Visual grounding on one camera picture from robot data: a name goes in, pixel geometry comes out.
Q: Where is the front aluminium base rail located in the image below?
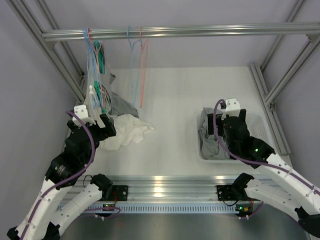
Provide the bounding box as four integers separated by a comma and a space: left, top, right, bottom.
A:
109, 175, 238, 204

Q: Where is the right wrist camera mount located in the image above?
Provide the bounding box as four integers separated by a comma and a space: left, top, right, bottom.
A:
220, 98, 241, 120

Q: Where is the right aluminium frame post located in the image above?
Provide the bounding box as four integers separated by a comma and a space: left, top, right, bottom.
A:
248, 0, 320, 157

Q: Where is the bundle of coloured hangers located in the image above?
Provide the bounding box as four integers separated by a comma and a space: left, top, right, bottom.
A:
82, 27, 112, 114

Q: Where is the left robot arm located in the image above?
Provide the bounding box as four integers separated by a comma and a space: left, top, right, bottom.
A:
7, 110, 116, 240

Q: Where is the white garment pile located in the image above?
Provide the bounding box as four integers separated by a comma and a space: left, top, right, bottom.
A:
84, 85, 155, 151

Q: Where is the perforated cable duct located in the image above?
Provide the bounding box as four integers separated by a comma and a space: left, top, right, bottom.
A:
56, 202, 253, 214

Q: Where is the white plastic basket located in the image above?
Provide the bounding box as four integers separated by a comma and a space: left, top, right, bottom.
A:
193, 110, 275, 165

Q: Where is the grey garment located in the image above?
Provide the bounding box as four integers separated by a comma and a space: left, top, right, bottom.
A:
197, 107, 230, 160

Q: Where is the pink wire hanger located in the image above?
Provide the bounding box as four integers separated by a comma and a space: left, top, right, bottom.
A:
139, 26, 149, 108

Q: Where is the light blue wire hanger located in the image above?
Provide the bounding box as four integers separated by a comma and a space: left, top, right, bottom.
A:
127, 25, 141, 106

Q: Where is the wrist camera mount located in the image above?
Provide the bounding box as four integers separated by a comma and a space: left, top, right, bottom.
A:
73, 104, 96, 125
220, 98, 241, 120

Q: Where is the left aluminium frame post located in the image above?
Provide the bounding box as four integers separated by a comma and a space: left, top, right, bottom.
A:
6, 0, 85, 102

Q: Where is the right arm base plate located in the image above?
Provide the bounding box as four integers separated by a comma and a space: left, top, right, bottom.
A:
216, 184, 249, 201

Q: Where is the aluminium hanging rail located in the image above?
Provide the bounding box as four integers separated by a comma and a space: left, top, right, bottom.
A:
41, 21, 320, 42

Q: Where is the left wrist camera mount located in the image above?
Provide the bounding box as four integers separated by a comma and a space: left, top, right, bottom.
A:
73, 104, 96, 125

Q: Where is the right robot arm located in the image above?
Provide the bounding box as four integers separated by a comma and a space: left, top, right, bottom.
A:
206, 109, 320, 238

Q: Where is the aluminium frame post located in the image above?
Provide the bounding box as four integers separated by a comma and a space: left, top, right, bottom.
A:
6, 0, 85, 102
248, 0, 320, 157

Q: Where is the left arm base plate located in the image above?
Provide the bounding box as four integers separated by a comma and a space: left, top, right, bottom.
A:
101, 185, 129, 202

